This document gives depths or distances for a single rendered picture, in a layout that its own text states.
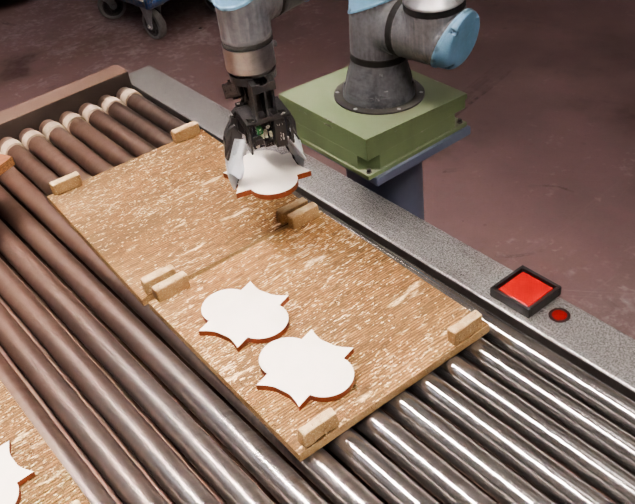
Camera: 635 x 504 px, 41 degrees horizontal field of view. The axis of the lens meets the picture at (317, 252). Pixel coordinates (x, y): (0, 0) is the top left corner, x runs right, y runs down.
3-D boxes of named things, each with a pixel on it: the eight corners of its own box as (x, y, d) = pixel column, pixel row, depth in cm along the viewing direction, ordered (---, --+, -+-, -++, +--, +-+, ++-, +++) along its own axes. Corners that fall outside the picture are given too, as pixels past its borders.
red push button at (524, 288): (522, 277, 134) (523, 270, 133) (553, 294, 130) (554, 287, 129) (497, 295, 131) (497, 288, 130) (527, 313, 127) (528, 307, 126)
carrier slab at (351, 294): (320, 216, 151) (319, 209, 150) (490, 331, 124) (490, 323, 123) (149, 309, 136) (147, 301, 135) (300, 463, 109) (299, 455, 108)
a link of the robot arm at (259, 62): (215, 38, 125) (267, 24, 127) (220, 66, 128) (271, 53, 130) (230, 57, 119) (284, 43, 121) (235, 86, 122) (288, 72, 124)
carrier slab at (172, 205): (203, 135, 179) (201, 128, 178) (316, 217, 151) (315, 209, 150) (49, 202, 164) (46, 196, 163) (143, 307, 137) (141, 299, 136)
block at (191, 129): (197, 130, 177) (194, 119, 176) (201, 134, 176) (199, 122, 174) (172, 141, 175) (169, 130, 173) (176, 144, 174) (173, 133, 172)
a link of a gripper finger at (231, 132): (219, 159, 133) (235, 109, 130) (216, 155, 135) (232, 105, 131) (246, 163, 136) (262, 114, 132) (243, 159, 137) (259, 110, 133)
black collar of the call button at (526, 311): (522, 272, 134) (522, 264, 133) (561, 294, 129) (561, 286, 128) (489, 295, 131) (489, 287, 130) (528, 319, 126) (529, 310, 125)
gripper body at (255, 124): (250, 159, 128) (237, 88, 121) (234, 134, 135) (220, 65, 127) (297, 145, 130) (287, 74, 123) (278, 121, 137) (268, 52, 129)
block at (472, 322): (475, 321, 124) (475, 307, 122) (484, 327, 123) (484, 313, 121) (446, 341, 121) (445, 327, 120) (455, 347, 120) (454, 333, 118)
